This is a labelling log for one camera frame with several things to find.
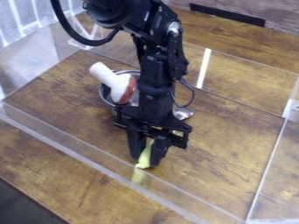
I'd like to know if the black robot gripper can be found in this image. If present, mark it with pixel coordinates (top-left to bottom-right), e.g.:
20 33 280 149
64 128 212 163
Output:
115 87 192 167

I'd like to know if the green handled metal spoon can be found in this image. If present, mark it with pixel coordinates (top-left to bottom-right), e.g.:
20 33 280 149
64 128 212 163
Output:
135 108 193 169

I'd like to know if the small silver metal pot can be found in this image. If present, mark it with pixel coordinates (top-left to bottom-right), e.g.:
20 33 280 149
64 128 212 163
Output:
97 70 140 108

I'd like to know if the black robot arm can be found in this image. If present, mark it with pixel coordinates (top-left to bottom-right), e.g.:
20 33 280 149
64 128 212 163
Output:
83 0 192 167

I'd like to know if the white and red toy mushroom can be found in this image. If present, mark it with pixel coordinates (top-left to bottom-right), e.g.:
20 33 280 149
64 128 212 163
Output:
88 62 136 104

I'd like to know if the black strip on table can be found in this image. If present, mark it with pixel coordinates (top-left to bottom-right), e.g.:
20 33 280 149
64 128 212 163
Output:
189 0 267 27

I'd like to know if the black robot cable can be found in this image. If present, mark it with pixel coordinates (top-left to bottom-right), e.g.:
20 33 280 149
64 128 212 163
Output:
49 0 195 109

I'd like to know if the clear acrylic triangular bracket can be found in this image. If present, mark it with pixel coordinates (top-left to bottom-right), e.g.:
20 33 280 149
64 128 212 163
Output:
67 17 105 51

